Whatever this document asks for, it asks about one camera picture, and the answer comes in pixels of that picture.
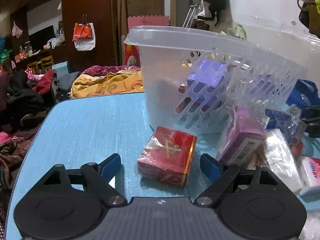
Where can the blue shopping bag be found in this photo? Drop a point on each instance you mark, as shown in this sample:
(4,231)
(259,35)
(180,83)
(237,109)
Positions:
(305,94)

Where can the dark red wooden wardrobe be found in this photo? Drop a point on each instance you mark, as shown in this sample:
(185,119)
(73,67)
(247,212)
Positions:
(15,28)

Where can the black television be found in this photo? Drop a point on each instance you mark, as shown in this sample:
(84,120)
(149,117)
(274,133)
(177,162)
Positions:
(41,37)

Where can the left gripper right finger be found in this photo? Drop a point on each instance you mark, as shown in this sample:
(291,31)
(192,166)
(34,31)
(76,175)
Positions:
(249,203)

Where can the white red tissue pack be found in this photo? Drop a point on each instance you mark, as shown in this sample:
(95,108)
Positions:
(309,174)

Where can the purple barcode box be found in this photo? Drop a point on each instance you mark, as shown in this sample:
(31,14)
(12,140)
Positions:
(241,136)

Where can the orange white hanging bag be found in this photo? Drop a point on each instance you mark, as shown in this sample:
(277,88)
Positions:
(84,35)

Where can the green white shopping bag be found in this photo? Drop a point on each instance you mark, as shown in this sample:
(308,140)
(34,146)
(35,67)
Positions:
(238,31)

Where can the purple Lux soap box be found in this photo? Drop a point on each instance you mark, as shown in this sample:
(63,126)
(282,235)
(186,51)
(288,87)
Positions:
(213,78)

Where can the pink foam mat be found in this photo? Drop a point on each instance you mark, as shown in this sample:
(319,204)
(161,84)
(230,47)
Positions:
(147,20)

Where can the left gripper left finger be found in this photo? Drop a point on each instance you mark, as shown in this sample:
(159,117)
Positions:
(69,203)

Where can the red gift box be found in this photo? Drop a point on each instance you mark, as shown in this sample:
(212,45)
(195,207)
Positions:
(167,157)

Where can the dark clothes pile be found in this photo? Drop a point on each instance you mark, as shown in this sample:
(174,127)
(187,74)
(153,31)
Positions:
(20,103)

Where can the teal box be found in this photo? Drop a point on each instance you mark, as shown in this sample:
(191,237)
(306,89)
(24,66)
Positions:
(61,68)

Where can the white plastic laundry basket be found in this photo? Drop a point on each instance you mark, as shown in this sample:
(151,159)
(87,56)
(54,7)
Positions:
(194,78)

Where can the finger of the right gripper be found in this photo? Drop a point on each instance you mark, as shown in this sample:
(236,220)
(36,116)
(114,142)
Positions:
(311,117)

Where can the yellow blanket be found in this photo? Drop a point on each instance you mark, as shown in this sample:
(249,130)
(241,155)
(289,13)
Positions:
(122,82)

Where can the brown hanging bag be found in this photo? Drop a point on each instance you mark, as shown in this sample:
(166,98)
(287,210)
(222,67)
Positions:
(309,16)

